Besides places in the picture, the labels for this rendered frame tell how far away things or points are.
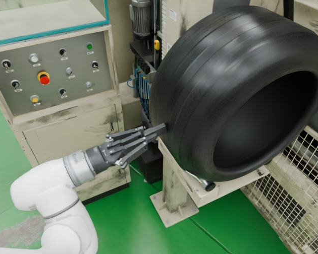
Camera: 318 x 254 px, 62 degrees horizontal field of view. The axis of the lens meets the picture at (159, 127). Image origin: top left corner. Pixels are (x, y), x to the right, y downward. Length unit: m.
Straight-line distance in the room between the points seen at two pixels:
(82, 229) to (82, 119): 0.81
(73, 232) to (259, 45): 0.64
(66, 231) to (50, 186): 0.12
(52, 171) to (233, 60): 0.53
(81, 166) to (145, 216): 1.29
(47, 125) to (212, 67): 0.97
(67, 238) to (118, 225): 1.25
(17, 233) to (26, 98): 1.06
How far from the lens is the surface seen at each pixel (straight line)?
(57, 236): 0.73
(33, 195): 0.75
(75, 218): 0.75
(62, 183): 0.74
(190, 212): 1.98
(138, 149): 0.74
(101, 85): 1.43
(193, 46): 0.76
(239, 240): 1.97
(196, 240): 1.92
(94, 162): 0.73
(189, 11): 0.99
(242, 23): 0.78
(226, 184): 1.18
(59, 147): 1.55
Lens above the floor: 1.75
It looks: 44 degrees down
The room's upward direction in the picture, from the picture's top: straight up
